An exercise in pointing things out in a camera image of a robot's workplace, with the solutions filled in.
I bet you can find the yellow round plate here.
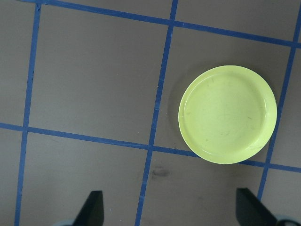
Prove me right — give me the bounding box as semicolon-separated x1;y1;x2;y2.
178;65;278;165

